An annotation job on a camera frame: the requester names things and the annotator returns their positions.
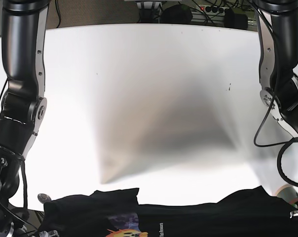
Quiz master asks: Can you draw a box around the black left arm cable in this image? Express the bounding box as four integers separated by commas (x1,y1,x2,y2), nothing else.
253,7,298,188

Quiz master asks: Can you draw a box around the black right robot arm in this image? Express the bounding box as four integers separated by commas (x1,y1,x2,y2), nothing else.
0,0,50,237

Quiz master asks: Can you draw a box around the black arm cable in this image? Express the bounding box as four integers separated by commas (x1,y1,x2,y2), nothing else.
253,7,298,188
0,160,38,233

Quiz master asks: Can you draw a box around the grey plant pot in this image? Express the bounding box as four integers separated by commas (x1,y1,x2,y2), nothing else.
275,185,298,204

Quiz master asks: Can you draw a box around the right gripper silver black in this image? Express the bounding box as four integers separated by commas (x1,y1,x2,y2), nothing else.
40,230,59,237

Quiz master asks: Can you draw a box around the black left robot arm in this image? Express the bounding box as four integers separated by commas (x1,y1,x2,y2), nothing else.
249,0,298,218

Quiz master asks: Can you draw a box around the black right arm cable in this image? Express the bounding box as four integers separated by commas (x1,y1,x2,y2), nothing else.
0,160,38,233

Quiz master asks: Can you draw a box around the left silver table grommet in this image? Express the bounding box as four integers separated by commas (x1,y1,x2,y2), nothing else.
37,193,52,204

